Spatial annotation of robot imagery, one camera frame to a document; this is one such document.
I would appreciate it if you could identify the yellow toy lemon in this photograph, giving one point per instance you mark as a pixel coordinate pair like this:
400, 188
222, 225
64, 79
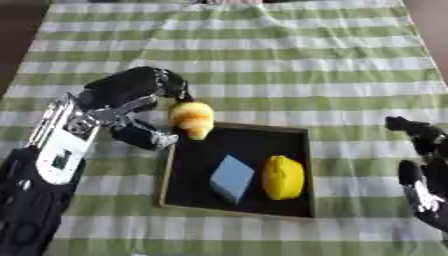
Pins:
283, 177

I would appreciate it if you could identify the yellow soft toy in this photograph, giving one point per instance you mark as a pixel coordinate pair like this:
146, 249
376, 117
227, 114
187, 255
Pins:
192, 119

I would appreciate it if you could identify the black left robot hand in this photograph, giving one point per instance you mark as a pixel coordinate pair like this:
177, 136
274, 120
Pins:
125, 86

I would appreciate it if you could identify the blue block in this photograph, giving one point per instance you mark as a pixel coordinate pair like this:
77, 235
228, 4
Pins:
232, 177

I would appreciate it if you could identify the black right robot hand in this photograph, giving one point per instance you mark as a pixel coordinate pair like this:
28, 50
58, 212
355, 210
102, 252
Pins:
429, 160

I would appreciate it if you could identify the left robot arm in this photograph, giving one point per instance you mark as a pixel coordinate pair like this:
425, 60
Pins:
44, 173

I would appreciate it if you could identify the cardboard box with black inside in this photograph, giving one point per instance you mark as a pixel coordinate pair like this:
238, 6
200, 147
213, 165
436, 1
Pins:
245, 146

